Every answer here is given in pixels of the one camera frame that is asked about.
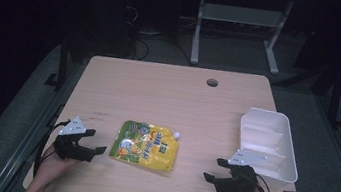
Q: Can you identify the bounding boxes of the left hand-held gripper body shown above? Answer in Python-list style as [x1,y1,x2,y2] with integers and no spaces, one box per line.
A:
[50,112,102,165]

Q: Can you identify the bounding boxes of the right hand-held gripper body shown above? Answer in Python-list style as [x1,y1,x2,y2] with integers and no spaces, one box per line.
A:
[213,146,269,192]

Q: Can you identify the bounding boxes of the yellow spouted drink pouch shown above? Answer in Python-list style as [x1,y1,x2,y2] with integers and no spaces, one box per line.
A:
[108,117,183,173]

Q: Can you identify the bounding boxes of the white plastic bin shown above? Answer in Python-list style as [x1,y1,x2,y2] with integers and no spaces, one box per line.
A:
[231,105,307,192]

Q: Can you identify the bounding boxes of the person's left hand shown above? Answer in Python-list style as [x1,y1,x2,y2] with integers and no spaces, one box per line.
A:
[34,142,83,188]

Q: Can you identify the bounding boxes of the left hand-held gripper black cable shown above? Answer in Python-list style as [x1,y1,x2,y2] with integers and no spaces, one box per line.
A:
[31,117,70,183]

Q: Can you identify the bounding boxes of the grey table cable grommet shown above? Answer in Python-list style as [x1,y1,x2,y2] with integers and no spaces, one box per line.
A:
[205,77,220,89]

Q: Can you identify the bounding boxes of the black floor cables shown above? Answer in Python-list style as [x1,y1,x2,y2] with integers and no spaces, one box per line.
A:
[119,5,201,69]

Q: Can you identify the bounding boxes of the white metal desk frame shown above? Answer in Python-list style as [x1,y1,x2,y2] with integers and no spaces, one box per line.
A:
[188,0,296,79]

